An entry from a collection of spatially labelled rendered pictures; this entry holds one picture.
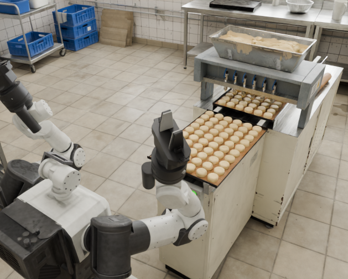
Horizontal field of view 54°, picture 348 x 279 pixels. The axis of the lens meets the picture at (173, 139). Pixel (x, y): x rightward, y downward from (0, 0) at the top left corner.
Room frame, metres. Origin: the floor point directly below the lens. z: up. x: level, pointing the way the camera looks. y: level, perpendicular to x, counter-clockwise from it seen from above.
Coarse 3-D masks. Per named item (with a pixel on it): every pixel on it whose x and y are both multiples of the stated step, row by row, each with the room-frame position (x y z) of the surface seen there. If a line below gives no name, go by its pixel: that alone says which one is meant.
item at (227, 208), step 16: (256, 144) 1.65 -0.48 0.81; (256, 160) 1.69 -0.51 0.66; (240, 176) 1.49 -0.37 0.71; (256, 176) 1.74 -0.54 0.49; (224, 192) 1.31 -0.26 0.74; (240, 192) 1.52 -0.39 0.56; (160, 208) 1.38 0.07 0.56; (208, 208) 1.22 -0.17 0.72; (224, 208) 1.33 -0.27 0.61; (240, 208) 1.55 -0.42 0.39; (208, 224) 1.22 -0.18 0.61; (224, 224) 1.36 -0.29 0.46; (240, 224) 1.59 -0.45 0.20; (208, 240) 1.21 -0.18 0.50; (224, 240) 1.38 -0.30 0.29; (160, 256) 1.39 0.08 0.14; (176, 256) 1.32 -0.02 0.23; (192, 256) 1.26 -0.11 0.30; (208, 256) 1.21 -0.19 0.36; (224, 256) 1.42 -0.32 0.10; (176, 272) 1.35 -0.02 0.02; (192, 272) 1.26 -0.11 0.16; (208, 272) 1.22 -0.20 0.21
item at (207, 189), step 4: (320, 56) 2.85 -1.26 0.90; (316, 60) 2.76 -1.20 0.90; (260, 120) 1.77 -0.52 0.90; (264, 120) 1.77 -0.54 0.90; (260, 124) 1.73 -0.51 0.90; (264, 124) 1.77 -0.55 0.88; (204, 184) 1.19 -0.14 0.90; (208, 184) 1.18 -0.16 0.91; (204, 188) 1.20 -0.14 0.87; (208, 188) 1.19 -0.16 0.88; (212, 188) 1.22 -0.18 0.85; (204, 192) 1.20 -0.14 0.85; (208, 192) 1.19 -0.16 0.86
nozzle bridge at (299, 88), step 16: (208, 64) 2.11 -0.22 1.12; (224, 64) 1.96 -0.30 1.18; (240, 64) 1.95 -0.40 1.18; (304, 64) 1.95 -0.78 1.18; (320, 64) 1.95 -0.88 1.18; (208, 80) 2.05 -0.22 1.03; (224, 80) 2.02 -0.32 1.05; (240, 80) 1.99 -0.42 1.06; (272, 80) 1.88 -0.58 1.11; (288, 80) 1.74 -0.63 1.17; (304, 80) 1.72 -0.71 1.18; (320, 80) 1.90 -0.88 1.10; (208, 96) 2.18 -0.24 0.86; (272, 96) 1.82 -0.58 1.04; (288, 96) 1.79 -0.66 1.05; (304, 96) 1.69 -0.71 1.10; (304, 112) 1.77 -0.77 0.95
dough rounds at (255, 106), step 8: (224, 96) 2.04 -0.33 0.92; (232, 96) 2.06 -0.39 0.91; (240, 96) 2.04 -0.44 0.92; (248, 96) 2.04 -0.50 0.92; (256, 96) 2.08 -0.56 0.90; (224, 104) 1.96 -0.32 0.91; (232, 104) 1.94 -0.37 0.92; (240, 104) 1.95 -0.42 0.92; (248, 104) 1.97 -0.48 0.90; (256, 104) 1.95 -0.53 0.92; (264, 104) 1.94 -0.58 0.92; (272, 104) 1.97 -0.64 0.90; (280, 104) 1.94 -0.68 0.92; (248, 112) 1.85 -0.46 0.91; (256, 112) 1.83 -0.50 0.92; (264, 112) 1.86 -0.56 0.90; (272, 112) 1.83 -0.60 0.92
